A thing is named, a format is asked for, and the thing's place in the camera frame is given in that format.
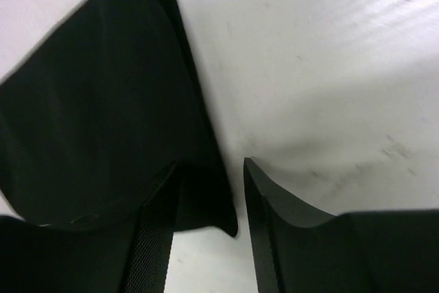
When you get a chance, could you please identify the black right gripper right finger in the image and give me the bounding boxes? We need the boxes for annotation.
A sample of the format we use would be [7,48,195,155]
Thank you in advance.
[244,158,438,292]

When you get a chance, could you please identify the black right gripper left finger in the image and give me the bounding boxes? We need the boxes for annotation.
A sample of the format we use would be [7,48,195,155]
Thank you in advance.
[1,163,180,292]

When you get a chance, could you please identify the black tank top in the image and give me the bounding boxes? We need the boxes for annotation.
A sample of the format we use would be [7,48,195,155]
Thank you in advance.
[1,0,238,236]

